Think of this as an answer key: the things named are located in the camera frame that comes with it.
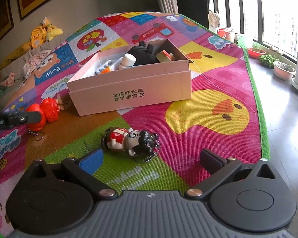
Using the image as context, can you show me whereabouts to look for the red doll keychain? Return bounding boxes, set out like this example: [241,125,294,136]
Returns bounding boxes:
[25,95,64,141]

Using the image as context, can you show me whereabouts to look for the black-haired doll keychain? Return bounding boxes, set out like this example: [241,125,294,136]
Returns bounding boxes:
[101,127,161,162]

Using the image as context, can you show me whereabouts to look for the yellow round keychain toy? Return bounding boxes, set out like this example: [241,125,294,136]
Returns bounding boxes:
[156,50,176,63]

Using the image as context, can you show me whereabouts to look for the colourful cartoon play mat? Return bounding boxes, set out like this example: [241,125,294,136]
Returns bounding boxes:
[0,12,270,237]

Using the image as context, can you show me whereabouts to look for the pink crumpled clothes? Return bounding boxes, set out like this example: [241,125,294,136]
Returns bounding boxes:
[23,49,51,79]

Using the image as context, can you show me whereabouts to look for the yellow tiger plush toy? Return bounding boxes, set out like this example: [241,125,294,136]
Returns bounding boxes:
[0,17,63,70]

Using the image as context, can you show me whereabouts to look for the pink cardboard box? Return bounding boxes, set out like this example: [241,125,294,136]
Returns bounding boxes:
[67,40,192,116]

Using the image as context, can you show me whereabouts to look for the pink flower pot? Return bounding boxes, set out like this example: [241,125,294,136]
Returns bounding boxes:
[273,61,296,82]

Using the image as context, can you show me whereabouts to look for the green potted plant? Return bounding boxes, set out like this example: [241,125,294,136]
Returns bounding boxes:
[259,54,279,69]

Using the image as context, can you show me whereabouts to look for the white small bottle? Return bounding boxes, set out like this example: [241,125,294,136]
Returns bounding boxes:
[119,53,137,69]

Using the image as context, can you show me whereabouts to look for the red basin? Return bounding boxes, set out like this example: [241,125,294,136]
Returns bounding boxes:
[248,48,266,60]

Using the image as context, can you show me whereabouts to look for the black plush toy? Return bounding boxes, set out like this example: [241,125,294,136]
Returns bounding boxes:
[128,41,159,66]

